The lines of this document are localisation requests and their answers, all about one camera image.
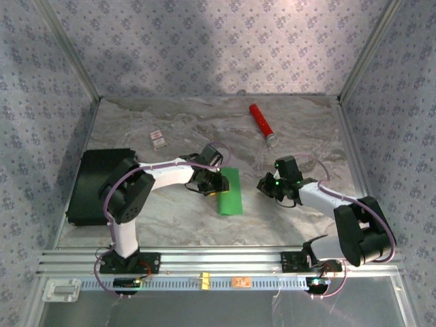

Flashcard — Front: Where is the green cloth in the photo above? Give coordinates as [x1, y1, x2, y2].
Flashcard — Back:
[216, 166, 245, 216]

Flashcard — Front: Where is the small white red card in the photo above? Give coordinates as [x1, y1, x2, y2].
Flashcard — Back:
[149, 130, 168, 151]

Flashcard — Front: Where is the red tube with silver cap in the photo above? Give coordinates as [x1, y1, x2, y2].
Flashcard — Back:
[248, 103, 279, 148]

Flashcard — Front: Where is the black right controller board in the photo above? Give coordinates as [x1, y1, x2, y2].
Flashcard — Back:
[305, 276, 331, 295]

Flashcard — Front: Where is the black controller board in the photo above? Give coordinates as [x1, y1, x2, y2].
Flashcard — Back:
[112, 277, 142, 296]
[305, 276, 331, 295]

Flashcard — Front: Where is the clear acrylic panel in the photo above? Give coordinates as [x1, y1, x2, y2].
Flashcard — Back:
[35, 289, 415, 327]

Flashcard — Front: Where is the black left controller board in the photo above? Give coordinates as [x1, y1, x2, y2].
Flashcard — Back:
[112, 277, 142, 296]

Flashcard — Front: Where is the black case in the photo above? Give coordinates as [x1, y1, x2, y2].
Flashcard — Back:
[65, 149, 139, 228]

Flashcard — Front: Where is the aluminium mounting rail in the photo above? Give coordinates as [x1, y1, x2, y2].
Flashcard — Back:
[35, 247, 406, 275]

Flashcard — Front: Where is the aluminium table side rail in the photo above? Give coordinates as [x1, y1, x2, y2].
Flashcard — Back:
[335, 97, 389, 248]
[52, 98, 102, 249]

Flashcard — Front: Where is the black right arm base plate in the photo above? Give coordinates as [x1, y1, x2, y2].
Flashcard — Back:
[280, 251, 343, 273]

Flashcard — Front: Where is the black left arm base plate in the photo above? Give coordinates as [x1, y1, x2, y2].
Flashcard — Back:
[99, 251, 161, 275]

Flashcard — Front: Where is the grey slotted cable duct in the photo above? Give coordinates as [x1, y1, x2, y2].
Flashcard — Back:
[80, 276, 309, 292]

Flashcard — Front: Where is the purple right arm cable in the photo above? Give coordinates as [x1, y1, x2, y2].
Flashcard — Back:
[294, 153, 398, 300]

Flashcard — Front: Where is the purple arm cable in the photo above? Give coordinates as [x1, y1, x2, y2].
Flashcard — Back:
[93, 141, 232, 300]
[294, 153, 398, 300]

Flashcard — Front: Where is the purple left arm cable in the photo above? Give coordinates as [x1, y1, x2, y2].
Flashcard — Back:
[93, 141, 232, 300]

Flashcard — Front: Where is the aluminium frame post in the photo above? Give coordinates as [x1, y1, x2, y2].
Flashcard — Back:
[337, 0, 409, 103]

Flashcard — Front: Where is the white plastic bracket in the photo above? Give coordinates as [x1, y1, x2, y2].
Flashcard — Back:
[42, 279, 82, 304]

